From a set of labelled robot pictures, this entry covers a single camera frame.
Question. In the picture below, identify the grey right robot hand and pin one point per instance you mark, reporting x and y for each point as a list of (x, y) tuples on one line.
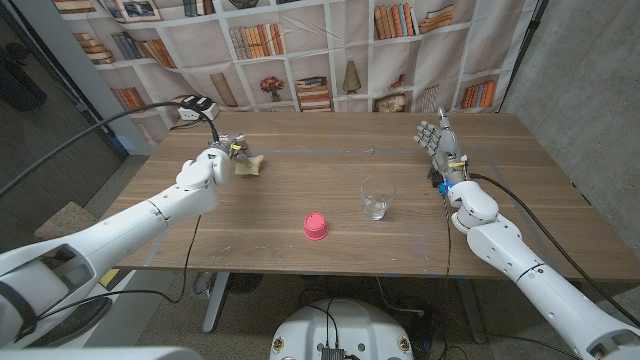
[(445, 147)]

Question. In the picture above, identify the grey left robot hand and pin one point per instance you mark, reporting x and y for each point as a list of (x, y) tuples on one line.
[(235, 145)]

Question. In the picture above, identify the pale yellow sponge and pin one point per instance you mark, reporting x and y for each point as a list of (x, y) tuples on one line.
[(255, 167)]

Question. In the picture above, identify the clear glass cup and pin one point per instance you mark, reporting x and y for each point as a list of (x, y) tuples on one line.
[(377, 197)]

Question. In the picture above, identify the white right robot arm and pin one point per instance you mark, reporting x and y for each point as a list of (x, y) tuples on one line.
[(530, 270)]

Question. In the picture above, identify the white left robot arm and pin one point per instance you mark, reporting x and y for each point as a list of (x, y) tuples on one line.
[(125, 230)]

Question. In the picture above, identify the pink upside-down cup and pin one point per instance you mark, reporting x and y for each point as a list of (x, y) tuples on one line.
[(315, 226)]

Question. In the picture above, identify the small dark grey studded block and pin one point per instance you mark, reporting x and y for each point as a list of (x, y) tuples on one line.
[(432, 175)]

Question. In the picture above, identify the white power strip black plugs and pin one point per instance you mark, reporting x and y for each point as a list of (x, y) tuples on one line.
[(200, 112)]

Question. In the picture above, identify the printed bookshelf backdrop cloth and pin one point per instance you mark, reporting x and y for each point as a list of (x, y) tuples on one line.
[(310, 65)]

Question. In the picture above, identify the black backdrop stand pole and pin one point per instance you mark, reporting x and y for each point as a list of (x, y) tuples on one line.
[(522, 50)]

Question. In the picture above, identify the grey metal table leg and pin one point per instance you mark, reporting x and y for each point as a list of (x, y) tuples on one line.
[(216, 302), (472, 310)]

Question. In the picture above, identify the speckled cork board piece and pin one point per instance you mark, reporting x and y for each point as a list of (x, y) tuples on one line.
[(65, 222)]

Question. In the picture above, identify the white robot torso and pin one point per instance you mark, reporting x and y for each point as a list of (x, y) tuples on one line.
[(342, 325)]

